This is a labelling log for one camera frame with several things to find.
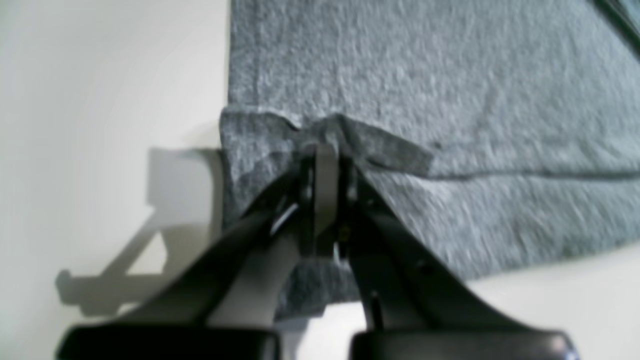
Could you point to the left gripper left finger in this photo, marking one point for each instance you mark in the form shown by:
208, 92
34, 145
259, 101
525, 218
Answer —
223, 306

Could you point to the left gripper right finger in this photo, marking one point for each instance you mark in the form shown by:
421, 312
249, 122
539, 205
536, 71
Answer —
415, 308

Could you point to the grey long-sleeve T-shirt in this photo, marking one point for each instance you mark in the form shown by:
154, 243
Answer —
503, 133

